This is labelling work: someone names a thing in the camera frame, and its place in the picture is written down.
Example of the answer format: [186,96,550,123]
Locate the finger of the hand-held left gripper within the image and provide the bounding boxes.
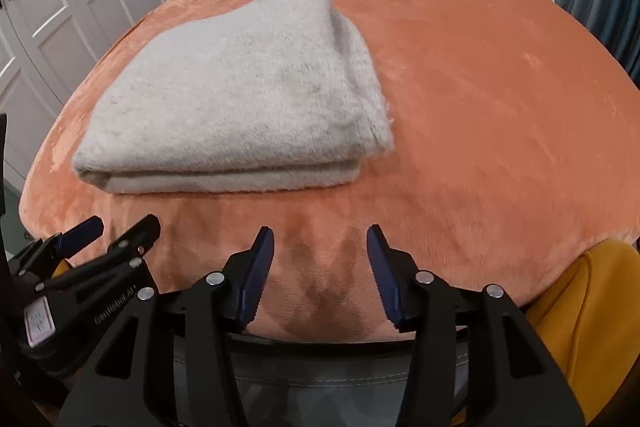
[9,215,105,278]
[34,214,162,294]

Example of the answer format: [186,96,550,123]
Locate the white knit sweater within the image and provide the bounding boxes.
[72,0,396,195]

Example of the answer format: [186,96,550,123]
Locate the yellow garment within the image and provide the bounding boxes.
[525,237,640,427]

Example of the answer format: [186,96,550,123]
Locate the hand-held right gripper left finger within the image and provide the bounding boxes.
[59,226,275,427]

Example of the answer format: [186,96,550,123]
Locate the white panelled wardrobe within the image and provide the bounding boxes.
[0,0,183,192]

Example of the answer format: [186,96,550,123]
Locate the orange plush blanket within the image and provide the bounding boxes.
[17,0,640,343]

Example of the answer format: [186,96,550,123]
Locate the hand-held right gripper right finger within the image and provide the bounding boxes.
[366,224,585,427]

